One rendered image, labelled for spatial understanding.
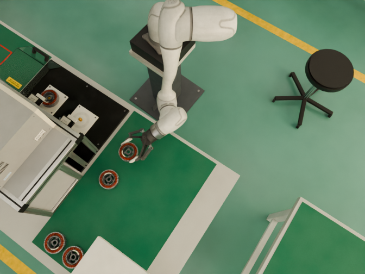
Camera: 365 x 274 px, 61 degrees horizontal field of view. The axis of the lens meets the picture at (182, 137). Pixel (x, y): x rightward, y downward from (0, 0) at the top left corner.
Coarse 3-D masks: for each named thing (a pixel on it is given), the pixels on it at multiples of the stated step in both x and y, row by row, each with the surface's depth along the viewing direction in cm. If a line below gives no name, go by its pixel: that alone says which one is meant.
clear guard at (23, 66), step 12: (24, 48) 174; (12, 60) 170; (24, 60) 170; (36, 60) 170; (0, 72) 167; (12, 72) 167; (24, 72) 167; (36, 72) 167; (24, 84) 165; (36, 84) 165
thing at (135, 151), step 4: (124, 144) 180; (128, 144) 180; (132, 144) 181; (120, 148) 180; (124, 148) 181; (128, 148) 182; (132, 148) 182; (136, 148) 180; (120, 152) 179; (124, 152) 181; (132, 152) 181; (136, 152) 179; (120, 156) 179; (124, 156) 178; (128, 156) 181; (132, 156) 179; (136, 156) 181; (124, 160) 179; (128, 160) 178
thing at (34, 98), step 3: (30, 96) 179; (33, 96) 179; (36, 96) 179; (39, 96) 183; (42, 96) 183; (30, 99) 178; (33, 99) 178; (36, 99) 178; (39, 99) 179; (42, 99) 183; (36, 102) 178; (39, 102) 180; (42, 102) 183; (39, 105) 181
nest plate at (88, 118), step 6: (78, 108) 192; (84, 108) 192; (72, 114) 190; (78, 114) 190; (84, 114) 190; (90, 114) 190; (78, 120) 189; (84, 120) 189; (90, 120) 189; (96, 120) 190; (72, 126) 188; (78, 126) 188; (84, 126) 188; (90, 126) 188; (78, 132) 187; (84, 132) 187
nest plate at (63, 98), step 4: (48, 88) 196; (52, 88) 196; (60, 92) 195; (60, 96) 194; (64, 96) 194; (60, 100) 193; (64, 100) 193; (56, 104) 192; (60, 104) 192; (44, 108) 192; (48, 108) 192; (52, 108) 192; (56, 108) 192; (48, 112) 191; (52, 112) 191
